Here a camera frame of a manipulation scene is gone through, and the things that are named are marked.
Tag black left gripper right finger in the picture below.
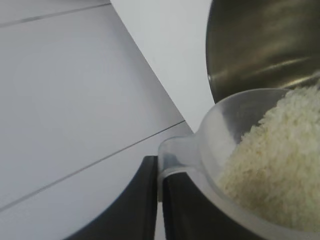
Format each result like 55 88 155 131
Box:
161 174 251 240

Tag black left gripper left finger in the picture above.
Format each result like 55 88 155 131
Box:
59 155 159 240

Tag clear plastic measuring cup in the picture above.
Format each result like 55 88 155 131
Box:
157 87 320 240

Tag white rice grains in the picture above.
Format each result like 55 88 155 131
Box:
217 83 320 232

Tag stainless steel mixing bowl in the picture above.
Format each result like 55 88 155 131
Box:
204 0 320 105

